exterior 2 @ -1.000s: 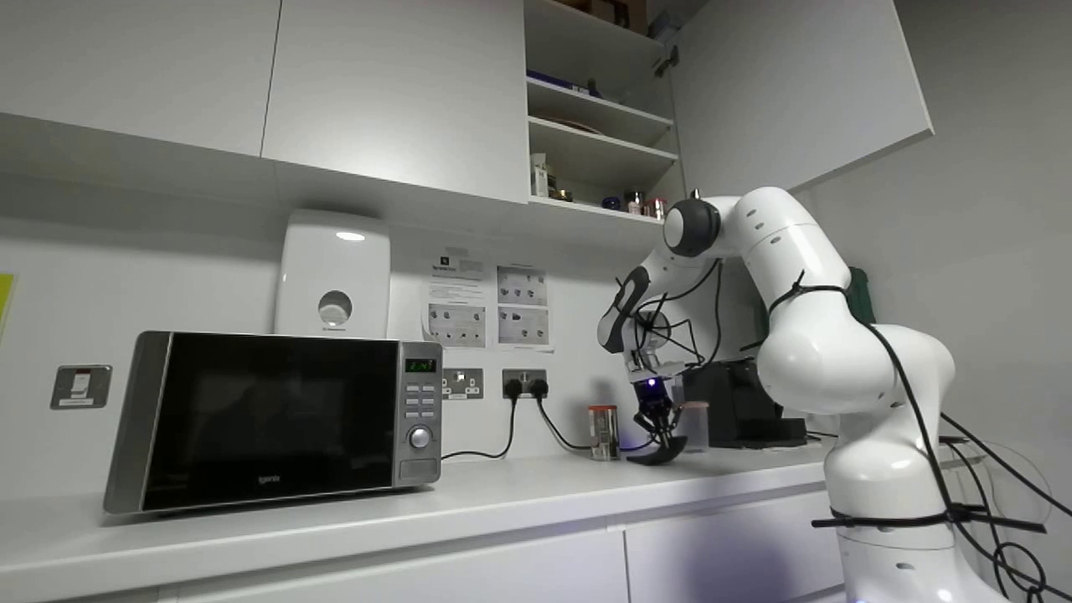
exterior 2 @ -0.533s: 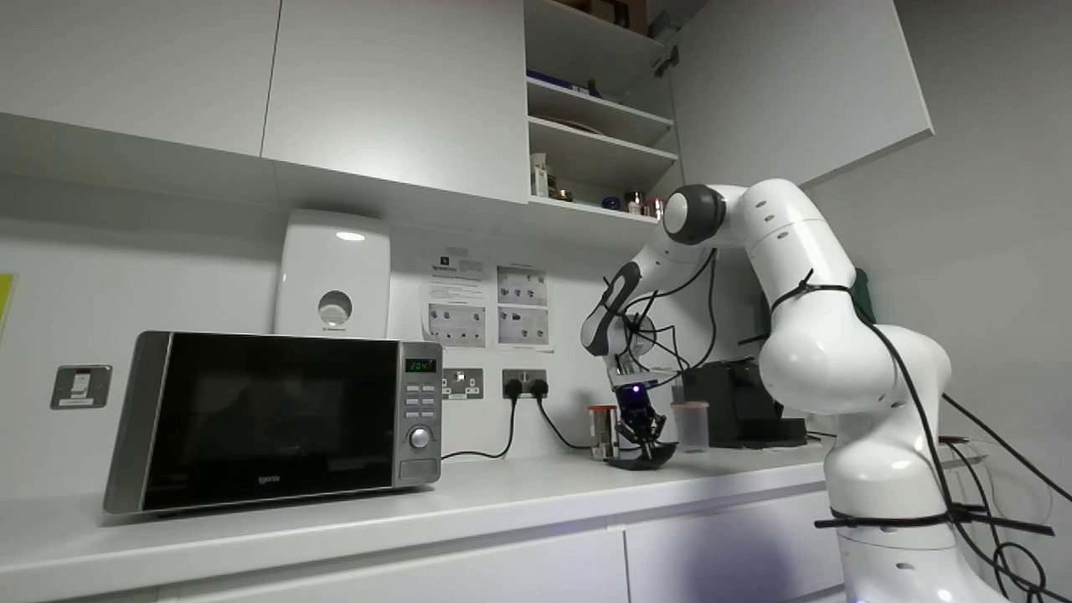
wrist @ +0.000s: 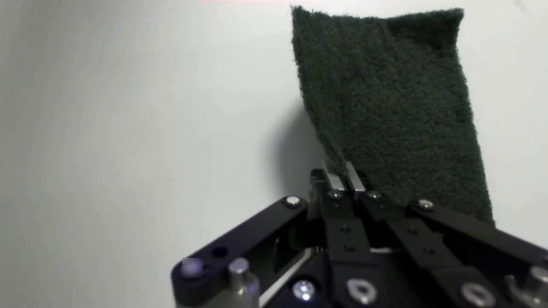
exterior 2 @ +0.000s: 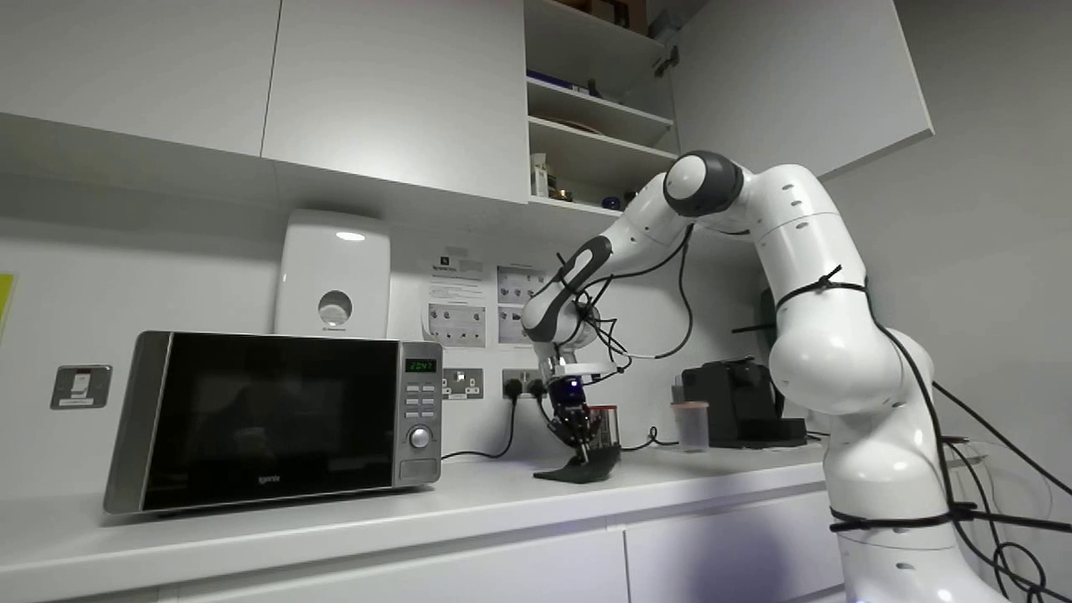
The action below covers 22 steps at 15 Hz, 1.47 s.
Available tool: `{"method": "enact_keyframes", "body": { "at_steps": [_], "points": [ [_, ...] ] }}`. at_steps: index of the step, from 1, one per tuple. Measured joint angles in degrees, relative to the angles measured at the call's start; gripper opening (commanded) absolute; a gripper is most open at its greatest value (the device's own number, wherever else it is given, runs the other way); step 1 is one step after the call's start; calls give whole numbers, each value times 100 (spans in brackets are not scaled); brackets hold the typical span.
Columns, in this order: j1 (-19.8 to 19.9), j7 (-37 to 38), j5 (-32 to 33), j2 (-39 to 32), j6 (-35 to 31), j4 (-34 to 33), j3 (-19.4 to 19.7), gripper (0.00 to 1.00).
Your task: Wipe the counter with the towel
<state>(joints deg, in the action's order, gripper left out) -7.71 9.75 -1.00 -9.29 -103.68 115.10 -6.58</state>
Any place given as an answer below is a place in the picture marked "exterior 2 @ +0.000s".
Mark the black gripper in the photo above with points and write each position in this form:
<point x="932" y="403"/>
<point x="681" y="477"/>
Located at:
<point x="569" y="398"/>

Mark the dark green towel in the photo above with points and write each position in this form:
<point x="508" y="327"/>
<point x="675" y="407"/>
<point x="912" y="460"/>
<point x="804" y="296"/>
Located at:
<point x="582" y="468"/>

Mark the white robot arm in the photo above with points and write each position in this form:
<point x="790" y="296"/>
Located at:
<point x="838" y="356"/>

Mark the metal socket with plugs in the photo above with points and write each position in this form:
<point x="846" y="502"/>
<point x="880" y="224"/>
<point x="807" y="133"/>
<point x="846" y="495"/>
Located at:
<point x="524" y="383"/>

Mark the translucent plastic cup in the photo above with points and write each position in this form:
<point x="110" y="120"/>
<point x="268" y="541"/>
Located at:
<point x="690" y="427"/>

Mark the white base cabinets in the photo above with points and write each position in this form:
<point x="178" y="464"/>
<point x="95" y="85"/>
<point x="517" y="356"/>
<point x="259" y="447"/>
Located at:
<point x="503" y="572"/>

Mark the black coffee machine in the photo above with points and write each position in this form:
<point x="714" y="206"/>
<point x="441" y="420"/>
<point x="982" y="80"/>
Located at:
<point x="737" y="403"/>

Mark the small white bottle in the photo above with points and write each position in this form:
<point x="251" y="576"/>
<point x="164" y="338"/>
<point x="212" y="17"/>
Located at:
<point x="540" y="177"/>

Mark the silver black microwave oven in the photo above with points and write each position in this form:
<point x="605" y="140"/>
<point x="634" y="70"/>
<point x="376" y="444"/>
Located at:
<point x="268" y="420"/>

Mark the white open shelf cabinet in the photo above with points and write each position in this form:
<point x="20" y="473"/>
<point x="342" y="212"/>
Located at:
<point x="589" y="113"/>

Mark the white open cabinet door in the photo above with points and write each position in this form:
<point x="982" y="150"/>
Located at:
<point x="790" y="80"/>

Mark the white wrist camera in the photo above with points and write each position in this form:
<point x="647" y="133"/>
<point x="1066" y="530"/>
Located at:
<point x="574" y="369"/>

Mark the metal wall socket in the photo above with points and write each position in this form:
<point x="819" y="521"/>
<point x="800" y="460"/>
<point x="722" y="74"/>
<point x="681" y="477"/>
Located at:
<point x="462" y="383"/>

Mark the small wall label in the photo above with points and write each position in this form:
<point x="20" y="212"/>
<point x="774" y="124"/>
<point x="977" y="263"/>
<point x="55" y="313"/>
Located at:
<point x="459" y="266"/>

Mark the white wall dispenser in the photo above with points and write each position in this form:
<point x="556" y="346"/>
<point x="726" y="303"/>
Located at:
<point x="334" y="274"/>

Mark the white wall cabinet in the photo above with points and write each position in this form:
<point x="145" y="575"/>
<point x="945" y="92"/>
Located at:
<point x="388" y="87"/>
<point x="135" y="70"/>

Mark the metal wall switch plate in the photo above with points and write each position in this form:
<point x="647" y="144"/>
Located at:
<point x="82" y="388"/>

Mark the yellow wall sticker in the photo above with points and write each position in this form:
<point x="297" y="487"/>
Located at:
<point x="3" y="303"/>

